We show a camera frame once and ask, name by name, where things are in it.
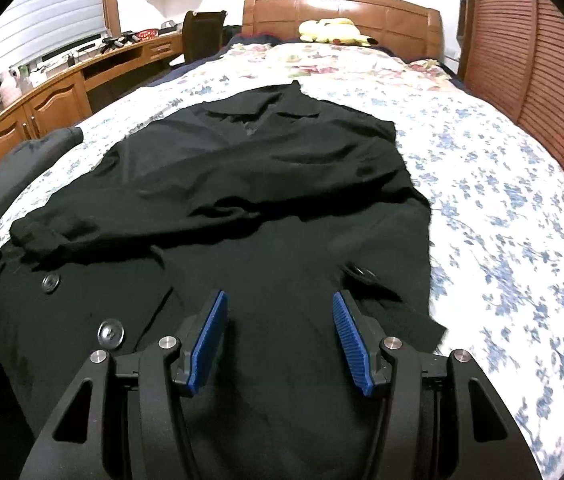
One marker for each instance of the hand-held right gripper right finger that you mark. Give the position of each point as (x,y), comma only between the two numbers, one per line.
(354,345)

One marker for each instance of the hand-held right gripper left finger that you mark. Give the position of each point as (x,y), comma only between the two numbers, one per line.
(206,340)

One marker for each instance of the black double-breasted coat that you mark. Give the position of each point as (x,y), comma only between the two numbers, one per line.
(262,200)

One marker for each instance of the dark grey padded cloth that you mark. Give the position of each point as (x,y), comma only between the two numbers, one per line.
(21,170)

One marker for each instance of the wooden desk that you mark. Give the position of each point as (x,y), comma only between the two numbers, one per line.
(51,105)

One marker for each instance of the pink kettle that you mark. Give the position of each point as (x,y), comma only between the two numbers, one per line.
(10,89)

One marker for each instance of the blue floral bedsheet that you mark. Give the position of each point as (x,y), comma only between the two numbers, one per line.
(487,210)

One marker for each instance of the grey window blind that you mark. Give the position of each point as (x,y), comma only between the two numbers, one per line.
(26,20)

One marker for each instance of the black tools on desk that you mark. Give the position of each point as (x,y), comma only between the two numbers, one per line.
(119,42)

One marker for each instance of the red basket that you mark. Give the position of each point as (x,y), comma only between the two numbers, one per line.
(145,34)

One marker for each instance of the rose floral blanket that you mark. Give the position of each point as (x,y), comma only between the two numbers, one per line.
(352,67)

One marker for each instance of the black office chair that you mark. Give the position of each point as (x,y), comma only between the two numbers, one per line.
(204,35)

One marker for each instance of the yellow plush toy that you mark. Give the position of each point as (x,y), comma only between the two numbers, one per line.
(332,30)

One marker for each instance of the wooden headboard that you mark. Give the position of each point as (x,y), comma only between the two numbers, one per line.
(392,15)

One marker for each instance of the wooden louvred wardrobe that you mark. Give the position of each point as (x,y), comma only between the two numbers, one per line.
(537,60)

